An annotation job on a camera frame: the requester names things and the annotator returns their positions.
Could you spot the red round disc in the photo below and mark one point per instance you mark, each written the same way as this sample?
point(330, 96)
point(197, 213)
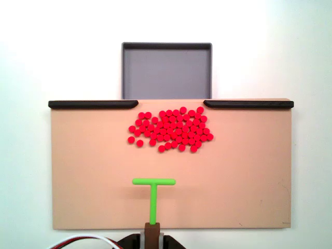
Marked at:
point(160, 137)
point(193, 148)
point(193, 128)
point(178, 131)
point(184, 135)
point(189, 123)
point(162, 113)
point(201, 125)
point(200, 109)
point(152, 142)
point(165, 119)
point(198, 144)
point(169, 112)
point(179, 139)
point(191, 134)
point(185, 141)
point(148, 115)
point(191, 141)
point(132, 128)
point(196, 122)
point(161, 148)
point(172, 119)
point(157, 129)
point(173, 125)
point(210, 136)
point(147, 133)
point(146, 122)
point(203, 137)
point(179, 124)
point(163, 131)
point(183, 109)
point(153, 135)
point(173, 135)
point(154, 119)
point(142, 128)
point(191, 112)
point(137, 132)
point(204, 118)
point(160, 124)
point(141, 115)
point(151, 127)
point(197, 137)
point(182, 147)
point(139, 122)
point(166, 125)
point(176, 112)
point(179, 118)
point(169, 131)
point(174, 144)
point(168, 145)
point(139, 143)
point(185, 129)
point(199, 131)
point(166, 136)
point(131, 139)
point(186, 117)
point(206, 131)
point(198, 116)

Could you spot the grey square tray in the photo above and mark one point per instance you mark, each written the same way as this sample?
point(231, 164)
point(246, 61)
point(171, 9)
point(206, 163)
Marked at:
point(166, 75)

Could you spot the black rail strip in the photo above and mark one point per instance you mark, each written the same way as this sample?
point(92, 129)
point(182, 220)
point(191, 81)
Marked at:
point(90, 104)
point(249, 104)

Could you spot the tan rectangular board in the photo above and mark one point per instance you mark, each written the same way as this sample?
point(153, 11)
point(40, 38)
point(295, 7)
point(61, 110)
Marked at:
point(90, 168)

